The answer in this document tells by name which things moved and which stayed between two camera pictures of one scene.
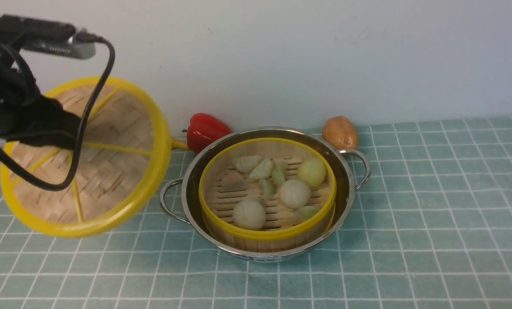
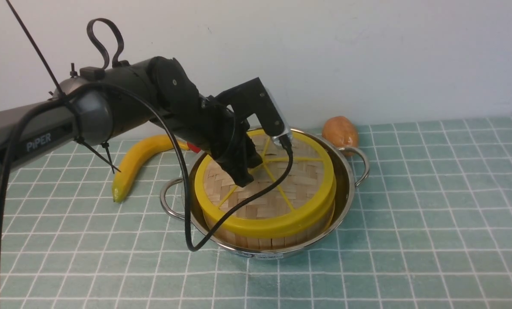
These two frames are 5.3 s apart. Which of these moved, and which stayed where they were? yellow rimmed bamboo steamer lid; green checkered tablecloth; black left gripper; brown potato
Moved: yellow rimmed bamboo steamer lid; black left gripper
Stayed: brown potato; green checkered tablecloth
